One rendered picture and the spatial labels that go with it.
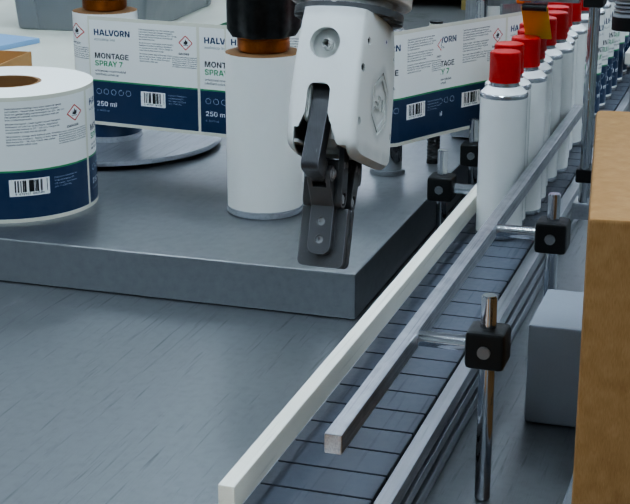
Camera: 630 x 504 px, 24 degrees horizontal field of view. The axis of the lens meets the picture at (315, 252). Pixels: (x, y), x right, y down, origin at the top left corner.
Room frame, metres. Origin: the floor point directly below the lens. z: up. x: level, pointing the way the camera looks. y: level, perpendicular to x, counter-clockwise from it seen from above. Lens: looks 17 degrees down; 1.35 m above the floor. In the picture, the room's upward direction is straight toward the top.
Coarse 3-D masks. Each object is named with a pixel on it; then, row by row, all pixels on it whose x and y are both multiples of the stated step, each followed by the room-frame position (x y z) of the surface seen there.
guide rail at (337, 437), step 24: (576, 120) 1.80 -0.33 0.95; (552, 144) 1.64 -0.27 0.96; (528, 168) 1.52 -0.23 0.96; (504, 216) 1.35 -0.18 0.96; (480, 240) 1.26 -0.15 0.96; (456, 264) 1.19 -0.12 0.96; (456, 288) 1.15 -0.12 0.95; (432, 312) 1.07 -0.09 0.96; (408, 336) 1.01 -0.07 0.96; (384, 360) 0.96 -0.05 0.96; (408, 360) 1.00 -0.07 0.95; (384, 384) 0.93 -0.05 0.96; (360, 408) 0.88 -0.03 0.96; (336, 432) 0.84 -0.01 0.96
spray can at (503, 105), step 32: (512, 64) 1.53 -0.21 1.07; (480, 96) 1.55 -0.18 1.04; (512, 96) 1.52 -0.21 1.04; (480, 128) 1.54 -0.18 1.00; (512, 128) 1.52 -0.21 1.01; (480, 160) 1.54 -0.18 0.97; (512, 160) 1.53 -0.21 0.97; (480, 192) 1.54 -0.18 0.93; (480, 224) 1.54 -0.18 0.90; (512, 224) 1.53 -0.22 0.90
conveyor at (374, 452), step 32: (576, 160) 1.89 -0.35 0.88; (448, 256) 1.47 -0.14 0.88; (512, 256) 1.47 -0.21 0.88; (416, 288) 1.36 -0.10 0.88; (480, 288) 1.36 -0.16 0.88; (448, 320) 1.27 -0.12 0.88; (480, 320) 1.27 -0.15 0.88; (384, 352) 1.19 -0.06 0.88; (416, 352) 1.19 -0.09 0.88; (448, 352) 1.19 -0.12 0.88; (352, 384) 1.12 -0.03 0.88; (416, 384) 1.12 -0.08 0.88; (320, 416) 1.05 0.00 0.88; (384, 416) 1.05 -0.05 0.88; (416, 416) 1.05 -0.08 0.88; (288, 448) 0.99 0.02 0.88; (320, 448) 0.99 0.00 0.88; (352, 448) 0.99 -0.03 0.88; (384, 448) 0.99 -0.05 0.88; (288, 480) 0.94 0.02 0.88; (320, 480) 0.94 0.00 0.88; (352, 480) 0.94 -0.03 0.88; (384, 480) 0.94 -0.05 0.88
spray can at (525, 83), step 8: (496, 48) 1.59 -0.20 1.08; (512, 48) 1.58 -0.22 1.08; (520, 48) 1.59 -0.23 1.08; (520, 72) 1.59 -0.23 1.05; (488, 80) 1.60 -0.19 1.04; (528, 80) 1.60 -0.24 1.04; (528, 88) 1.58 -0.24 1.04; (528, 96) 1.59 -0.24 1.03; (528, 104) 1.59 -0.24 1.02; (528, 112) 1.59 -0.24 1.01; (528, 120) 1.59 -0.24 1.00; (528, 128) 1.59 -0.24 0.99; (528, 136) 1.59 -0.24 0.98; (528, 144) 1.59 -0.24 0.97
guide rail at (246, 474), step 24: (456, 216) 1.50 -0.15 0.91; (432, 240) 1.41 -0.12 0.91; (408, 264) 1.33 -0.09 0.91; (432, 264) 1.38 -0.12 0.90; (408, 288) 1.29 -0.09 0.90; (384, 312) 1.21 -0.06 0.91; (360, 336) 1.14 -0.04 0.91; (336, 360) 1.08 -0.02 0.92; (312, 384) 1.03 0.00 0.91; (336, 384) 1.08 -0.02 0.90; (288, 408) 0.99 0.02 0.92; (312, 408) 1.02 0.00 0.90; (264, 432) 0.94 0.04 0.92; (288, 432) 0.96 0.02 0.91; (264, 456) 0.92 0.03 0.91; (240, 480) 0.87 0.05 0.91
